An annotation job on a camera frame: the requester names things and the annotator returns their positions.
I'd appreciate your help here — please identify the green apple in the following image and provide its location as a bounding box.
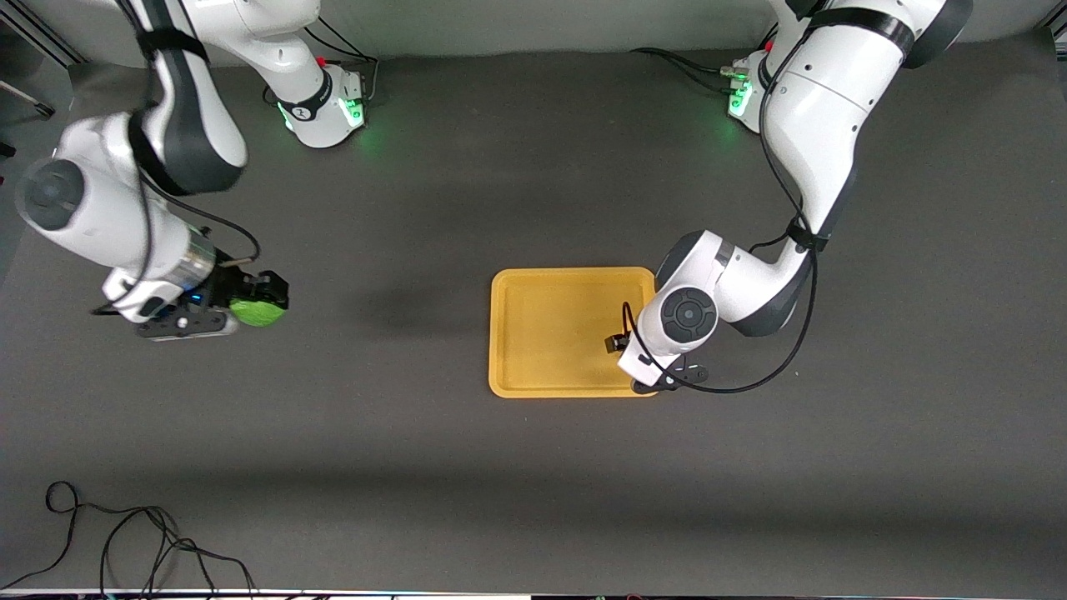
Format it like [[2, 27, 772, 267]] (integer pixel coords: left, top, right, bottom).
[[229, 297, 286, 328]]

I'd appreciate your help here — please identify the yellow plastic tray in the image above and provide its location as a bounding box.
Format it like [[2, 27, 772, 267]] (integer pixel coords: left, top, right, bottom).
[[488, 267, 664, 399]]

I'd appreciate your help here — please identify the dark grey table mat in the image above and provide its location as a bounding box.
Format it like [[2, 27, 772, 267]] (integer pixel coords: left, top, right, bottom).
[[0, 29, 1067, 597]]

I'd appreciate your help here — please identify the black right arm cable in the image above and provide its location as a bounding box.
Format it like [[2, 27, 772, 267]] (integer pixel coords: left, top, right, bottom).
[[92, 0, 261, 316]]

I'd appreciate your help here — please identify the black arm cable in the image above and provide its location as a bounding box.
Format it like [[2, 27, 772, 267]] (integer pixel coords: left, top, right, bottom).
[[621, 33, 822, 396], [92, 0, 261, 316]]

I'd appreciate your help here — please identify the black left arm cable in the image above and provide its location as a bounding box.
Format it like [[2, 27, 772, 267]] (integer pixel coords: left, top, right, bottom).
[[621, 33, 822, 396]]

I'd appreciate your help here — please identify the black right base cable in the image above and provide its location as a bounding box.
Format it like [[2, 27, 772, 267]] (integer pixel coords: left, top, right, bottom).
[[263, 15, 382, 108]]

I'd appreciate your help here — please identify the black base cable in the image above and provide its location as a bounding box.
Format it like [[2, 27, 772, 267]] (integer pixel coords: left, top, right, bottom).
[[631, 47, 743, 94], [263, 15, 382, 108]]

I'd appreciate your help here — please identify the thin black loose cable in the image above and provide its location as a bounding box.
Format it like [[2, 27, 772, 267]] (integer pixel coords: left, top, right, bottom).
[[0, 481, 259, 598]]

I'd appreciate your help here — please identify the black left base cable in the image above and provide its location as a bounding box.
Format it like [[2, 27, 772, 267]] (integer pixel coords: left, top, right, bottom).
[[631, 47, 743, 94]]

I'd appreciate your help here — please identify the dark metal frame rail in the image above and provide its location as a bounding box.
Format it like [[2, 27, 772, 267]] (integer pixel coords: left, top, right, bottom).
[[0, 0, 89, 69]]

